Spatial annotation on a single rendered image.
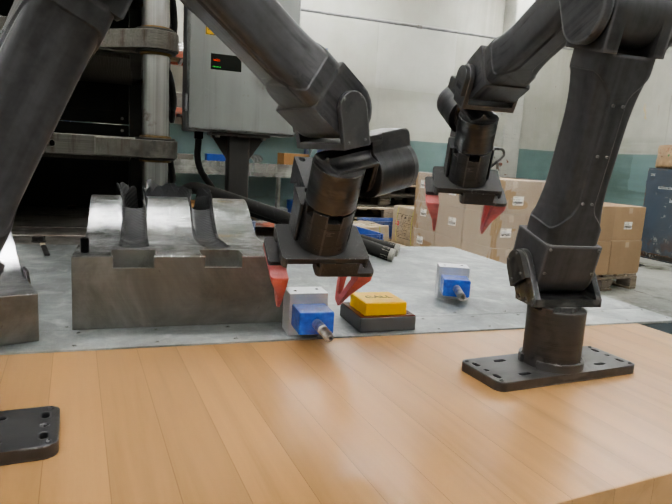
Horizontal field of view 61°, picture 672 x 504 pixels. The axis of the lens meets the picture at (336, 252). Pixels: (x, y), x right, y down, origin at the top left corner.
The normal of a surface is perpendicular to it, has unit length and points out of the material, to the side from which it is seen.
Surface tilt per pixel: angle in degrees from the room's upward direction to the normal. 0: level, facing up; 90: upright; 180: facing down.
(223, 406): 0
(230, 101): 90
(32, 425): 0
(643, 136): 90
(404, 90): 90
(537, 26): 93
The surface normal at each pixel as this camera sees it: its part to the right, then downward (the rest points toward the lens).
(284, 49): 0.56, 0.18
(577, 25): -0.97, -0.02
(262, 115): 0.33, 0.18
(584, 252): 0.20, 0.41
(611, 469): 0.06, -0.99
